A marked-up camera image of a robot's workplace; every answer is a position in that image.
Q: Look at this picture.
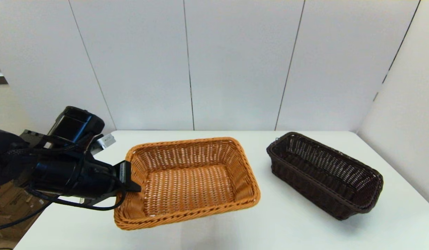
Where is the silver left camera plug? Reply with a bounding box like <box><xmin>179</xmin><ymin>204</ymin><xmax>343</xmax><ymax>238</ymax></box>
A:
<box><xmin>90</xmin><ymin>134</ymin><xmax>116</xmax><ymax>155</ymax></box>

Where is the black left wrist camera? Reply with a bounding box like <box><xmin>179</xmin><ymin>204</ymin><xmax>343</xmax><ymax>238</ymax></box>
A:
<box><xmin>48</xmin><ymin>106</ymin><xmax>105</xmax><ymax>144</ymax></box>

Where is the dark brown wicker basket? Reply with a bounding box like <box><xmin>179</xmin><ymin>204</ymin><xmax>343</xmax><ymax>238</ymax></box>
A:
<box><xmin>266</xmin><ymin>132</ymin><xmax>384</xmax><ymax>220</ymax></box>

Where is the brown cardboard box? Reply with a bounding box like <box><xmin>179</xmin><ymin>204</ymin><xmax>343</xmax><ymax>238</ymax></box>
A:
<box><xmin>0</xmin><ymin>187</ymin><xmax>44</xmax><ymax>226</ymax></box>
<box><xmin>0</xmin><ymin>212</ymin><xmax>27</xmax><ymax>240</ymax></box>

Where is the orange wicker basket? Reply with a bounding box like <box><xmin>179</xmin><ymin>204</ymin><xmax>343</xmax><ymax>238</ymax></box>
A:
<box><xmin>114</xmin><ymin>137</ymin><xmax>261</xmax><ymax>231</ymax></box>

